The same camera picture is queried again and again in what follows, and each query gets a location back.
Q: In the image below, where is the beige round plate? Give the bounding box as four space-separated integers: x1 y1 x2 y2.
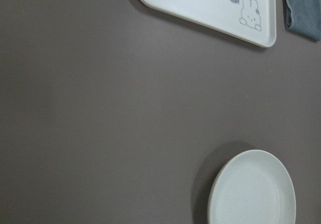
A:
207 150 296 223

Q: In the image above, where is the cream rabbit tray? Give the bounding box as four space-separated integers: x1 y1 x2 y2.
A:
140 0 276 48

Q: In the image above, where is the grey folded cloth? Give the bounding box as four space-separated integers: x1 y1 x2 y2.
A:
285 0 320 41

